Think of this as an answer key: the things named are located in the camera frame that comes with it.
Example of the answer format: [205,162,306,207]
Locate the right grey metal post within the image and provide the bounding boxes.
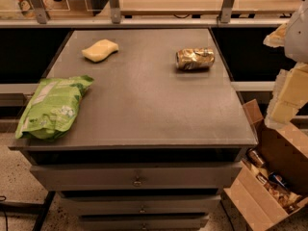
[218,0,235,23]

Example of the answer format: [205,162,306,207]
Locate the can inside cardboard box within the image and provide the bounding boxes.
[246,148,266,167]

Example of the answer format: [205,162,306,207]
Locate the blue can inside box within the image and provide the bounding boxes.
[269,172,288,189]

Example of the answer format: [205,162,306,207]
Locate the crushed orange soda can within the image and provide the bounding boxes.
[176,47,215,71]

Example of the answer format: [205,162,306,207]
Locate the black cable on floor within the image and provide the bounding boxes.
[0,194,10,231]

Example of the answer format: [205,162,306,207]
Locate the clear acrylic panel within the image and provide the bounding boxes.
[0,0,109,20]

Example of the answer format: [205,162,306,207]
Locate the light wooden table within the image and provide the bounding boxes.
[119,0,302,15]

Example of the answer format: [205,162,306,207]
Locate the middle drawer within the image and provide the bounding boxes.
[62,195,220,216]

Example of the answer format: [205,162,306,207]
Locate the cardboard box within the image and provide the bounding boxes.
[225,100,308,231]

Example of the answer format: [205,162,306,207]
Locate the green snack bag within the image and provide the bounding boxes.
[15,75,93,141]

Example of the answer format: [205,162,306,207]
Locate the top drawer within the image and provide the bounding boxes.
[30,162,242,192]

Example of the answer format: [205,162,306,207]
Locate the yellow sponge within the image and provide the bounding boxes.
[82,39,118,63]

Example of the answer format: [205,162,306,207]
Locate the grey drawer cabinet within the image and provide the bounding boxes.
[8,28,259,231]

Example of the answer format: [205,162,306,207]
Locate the snack packets inside box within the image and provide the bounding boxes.
[242,158,303,214]

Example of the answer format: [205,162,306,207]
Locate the drawer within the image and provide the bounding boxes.
[30,162,242,192]
[80,215,209,231]
[62,195,220,216]

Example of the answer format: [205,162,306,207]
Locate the grey metal post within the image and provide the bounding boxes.
[109,0,121,24]
[31,0,48,24]
[218,0,235,23]

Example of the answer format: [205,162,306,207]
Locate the left grey metal post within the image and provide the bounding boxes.
[31,0,48,24]

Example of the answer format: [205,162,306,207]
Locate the bottom drawer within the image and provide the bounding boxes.
[80,215,209,231]

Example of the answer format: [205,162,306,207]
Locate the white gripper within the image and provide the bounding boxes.
[263,0,308,129]

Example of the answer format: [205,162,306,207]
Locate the middle grey metal post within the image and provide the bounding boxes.
[109,0,121,24]

